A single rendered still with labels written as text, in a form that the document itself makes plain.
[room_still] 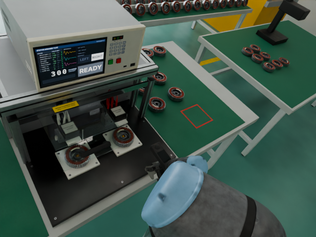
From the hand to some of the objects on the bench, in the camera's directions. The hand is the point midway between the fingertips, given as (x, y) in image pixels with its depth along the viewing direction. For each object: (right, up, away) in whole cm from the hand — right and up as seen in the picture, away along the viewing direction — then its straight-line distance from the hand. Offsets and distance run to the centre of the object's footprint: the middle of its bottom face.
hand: (149, 165), depth 106 cm
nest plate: (-33, +2, +2) cm, 34 cm away
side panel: (-73, +22, +10) cm, 77 cm away
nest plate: (-15, +10, +15) cm, 23 cm away
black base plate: (-25, +6, +10) cm, 28 cm away
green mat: (+12, +41, +55) cm, 70 cm away
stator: (+16, +37, +52) cm, 65 cm away
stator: (-14, +11, +14) cm, 23 cm away
